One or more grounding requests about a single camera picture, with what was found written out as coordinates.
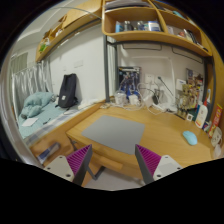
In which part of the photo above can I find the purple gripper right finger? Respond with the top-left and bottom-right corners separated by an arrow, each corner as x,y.
135,144 -> 182,184

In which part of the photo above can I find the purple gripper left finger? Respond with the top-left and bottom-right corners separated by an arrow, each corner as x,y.
45,145 -> 92,186

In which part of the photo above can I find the grey mouse pad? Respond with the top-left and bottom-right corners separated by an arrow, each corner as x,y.
82,115 -> 145,155

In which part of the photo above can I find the light blue computer mouse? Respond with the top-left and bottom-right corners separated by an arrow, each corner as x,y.
183,131 -> 198,146

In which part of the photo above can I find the white paper on bed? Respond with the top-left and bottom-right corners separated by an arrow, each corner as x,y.
22,118 -> 38,127

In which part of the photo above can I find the white lotion bottle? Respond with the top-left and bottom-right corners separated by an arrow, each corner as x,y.
195,105 -> 208,128

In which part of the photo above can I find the black backpack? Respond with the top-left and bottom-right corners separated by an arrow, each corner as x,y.
58,73 -> 78,108

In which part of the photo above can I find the Groot figurine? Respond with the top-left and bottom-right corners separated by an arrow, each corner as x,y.
177,84 -> 192,118

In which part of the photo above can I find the teal pillow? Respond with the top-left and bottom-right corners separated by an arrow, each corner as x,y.
21,92 -> 55,119

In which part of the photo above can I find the white glass jar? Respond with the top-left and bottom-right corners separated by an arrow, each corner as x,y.
115,92 -> 126,105

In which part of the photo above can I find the blue robot figure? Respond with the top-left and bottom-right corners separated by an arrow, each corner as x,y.
120,75 -> 139,97

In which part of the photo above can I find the white sheer curtain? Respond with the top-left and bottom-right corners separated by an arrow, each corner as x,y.
11,60 -> 53,116

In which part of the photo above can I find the wooden wall shelf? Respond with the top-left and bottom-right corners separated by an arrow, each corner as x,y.
102,0 -> 212,57

